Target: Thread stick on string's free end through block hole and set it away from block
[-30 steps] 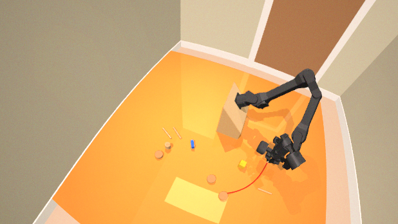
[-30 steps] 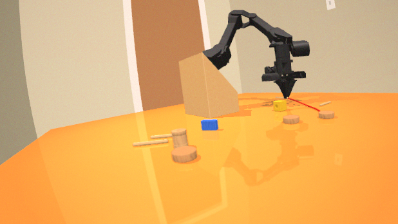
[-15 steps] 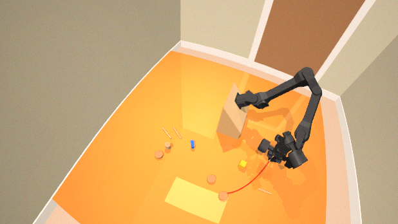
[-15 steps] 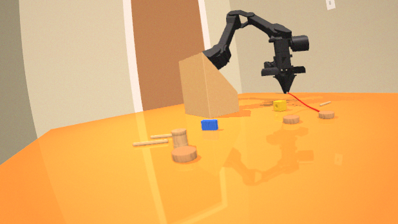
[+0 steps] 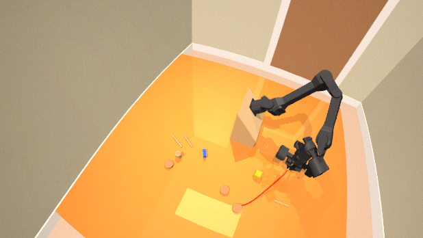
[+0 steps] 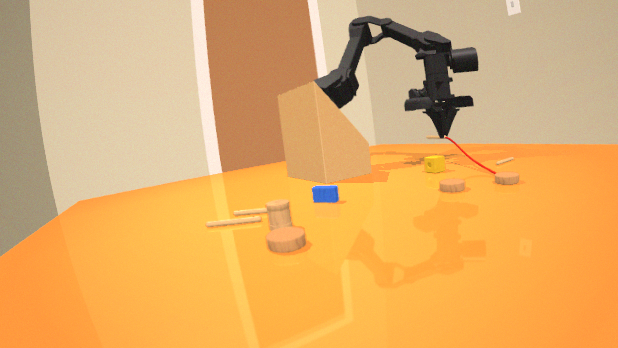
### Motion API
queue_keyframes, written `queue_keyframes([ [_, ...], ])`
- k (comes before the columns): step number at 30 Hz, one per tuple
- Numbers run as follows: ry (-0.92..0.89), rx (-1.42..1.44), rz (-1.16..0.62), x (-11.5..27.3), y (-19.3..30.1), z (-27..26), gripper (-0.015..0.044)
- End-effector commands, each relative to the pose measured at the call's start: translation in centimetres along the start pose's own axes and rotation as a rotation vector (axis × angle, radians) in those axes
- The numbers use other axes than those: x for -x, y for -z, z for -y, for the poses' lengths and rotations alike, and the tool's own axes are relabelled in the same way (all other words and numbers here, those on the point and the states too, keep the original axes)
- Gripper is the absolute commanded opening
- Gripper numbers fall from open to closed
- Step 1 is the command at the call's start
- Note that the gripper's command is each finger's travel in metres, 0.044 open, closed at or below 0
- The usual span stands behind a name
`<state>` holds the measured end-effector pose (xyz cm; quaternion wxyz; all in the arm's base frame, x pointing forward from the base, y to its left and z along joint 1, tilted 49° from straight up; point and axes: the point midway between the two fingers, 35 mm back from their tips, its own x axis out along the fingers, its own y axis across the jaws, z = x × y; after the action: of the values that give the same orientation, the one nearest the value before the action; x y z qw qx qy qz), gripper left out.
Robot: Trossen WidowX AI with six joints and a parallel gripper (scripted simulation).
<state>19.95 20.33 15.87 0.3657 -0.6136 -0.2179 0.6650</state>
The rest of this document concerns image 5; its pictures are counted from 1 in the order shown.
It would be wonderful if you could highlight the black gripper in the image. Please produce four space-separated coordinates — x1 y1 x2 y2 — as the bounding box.
276 145 312 178

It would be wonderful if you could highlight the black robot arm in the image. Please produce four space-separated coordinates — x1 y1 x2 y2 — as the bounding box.
249 70 343 178

